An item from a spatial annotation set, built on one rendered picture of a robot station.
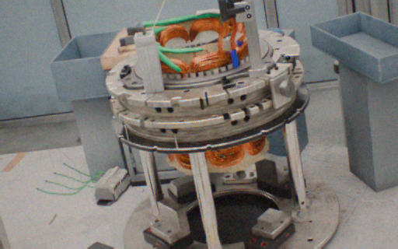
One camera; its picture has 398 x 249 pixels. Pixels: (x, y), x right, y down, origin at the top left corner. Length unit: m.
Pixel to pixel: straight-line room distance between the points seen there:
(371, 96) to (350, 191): 0.20
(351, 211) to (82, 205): 0.54
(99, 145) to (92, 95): 0.13
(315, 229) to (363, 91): 0.25
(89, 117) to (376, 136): 0.58
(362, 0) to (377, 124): 0.31
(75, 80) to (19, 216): 0.30
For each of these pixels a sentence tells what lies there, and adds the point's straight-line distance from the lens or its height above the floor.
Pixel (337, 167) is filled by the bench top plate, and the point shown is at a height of 0.78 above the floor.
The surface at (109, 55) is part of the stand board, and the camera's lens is 1.46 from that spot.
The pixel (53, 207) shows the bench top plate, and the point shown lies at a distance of 1.57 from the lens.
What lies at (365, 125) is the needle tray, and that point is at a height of 0.91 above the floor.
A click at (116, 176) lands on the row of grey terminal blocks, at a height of 0.82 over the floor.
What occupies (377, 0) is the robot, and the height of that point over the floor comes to 1.06.
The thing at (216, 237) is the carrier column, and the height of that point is 0.84.
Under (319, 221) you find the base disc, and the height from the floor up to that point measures 0.80.
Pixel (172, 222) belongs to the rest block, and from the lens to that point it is 1.28.
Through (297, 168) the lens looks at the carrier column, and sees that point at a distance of 1.28.
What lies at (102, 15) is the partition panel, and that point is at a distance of 3.64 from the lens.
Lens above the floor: 1.49
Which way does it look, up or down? 23 degrees down
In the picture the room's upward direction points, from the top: 11 degrees counter-clockwise
